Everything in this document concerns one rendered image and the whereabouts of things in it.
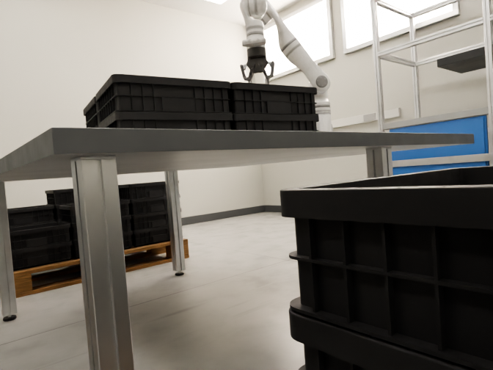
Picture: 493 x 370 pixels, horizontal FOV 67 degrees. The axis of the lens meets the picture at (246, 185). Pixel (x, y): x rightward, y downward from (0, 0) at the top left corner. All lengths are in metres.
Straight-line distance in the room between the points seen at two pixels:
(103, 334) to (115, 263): 0.12
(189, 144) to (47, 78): 3.85
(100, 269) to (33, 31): 4.05
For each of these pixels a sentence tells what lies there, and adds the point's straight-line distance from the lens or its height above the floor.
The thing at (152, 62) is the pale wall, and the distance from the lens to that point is 4.98.
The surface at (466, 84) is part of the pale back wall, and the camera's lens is 4.09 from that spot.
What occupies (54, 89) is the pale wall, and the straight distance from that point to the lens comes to 4.49.
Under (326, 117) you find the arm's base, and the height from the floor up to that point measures 0.84.
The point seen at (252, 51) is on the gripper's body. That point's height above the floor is 1.07.
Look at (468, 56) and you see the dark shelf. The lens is 3.21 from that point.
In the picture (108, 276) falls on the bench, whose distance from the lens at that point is 0.71.
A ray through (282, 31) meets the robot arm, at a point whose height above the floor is 1.24.
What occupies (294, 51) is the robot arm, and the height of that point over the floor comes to 1.15.
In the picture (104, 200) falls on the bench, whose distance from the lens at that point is 0.69.
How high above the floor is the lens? 0.61
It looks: 2 degrees down
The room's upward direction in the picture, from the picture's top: 4 degrees counter-clockwise
